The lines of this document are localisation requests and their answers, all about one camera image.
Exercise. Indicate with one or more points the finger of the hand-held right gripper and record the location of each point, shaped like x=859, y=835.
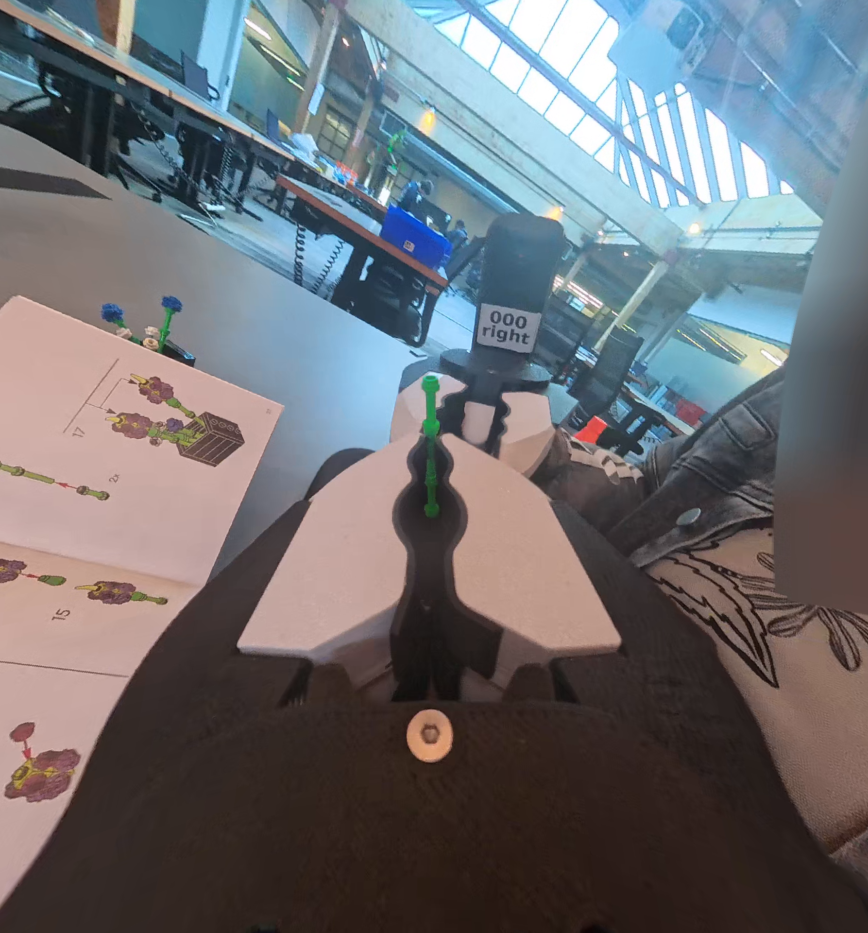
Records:
x=415, y=415
x=532, y=430

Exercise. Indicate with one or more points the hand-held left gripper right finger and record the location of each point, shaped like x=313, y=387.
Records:
x=536, y=576

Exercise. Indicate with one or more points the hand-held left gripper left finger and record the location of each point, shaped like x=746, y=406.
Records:
x=324, y=576

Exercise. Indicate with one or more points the green toy stem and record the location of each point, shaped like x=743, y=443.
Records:
x=430, y=444

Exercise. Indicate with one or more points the grey desk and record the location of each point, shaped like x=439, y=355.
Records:
x=259, y=328

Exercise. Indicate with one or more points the blue plastic bin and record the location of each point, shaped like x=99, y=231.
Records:
x=412, y=237

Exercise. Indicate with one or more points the black toy base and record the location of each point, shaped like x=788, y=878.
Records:
x=175, y=357

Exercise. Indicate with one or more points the open instruction booklet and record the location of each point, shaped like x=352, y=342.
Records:
x=77, y=474

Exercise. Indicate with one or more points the blue toy flower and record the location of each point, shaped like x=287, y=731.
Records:
x=171, y=305
x=113, y=315

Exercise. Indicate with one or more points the white floral shirt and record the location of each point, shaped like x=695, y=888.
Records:
x=805, y=729

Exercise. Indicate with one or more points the long wooden table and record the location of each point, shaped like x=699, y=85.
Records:
x=149, y=76

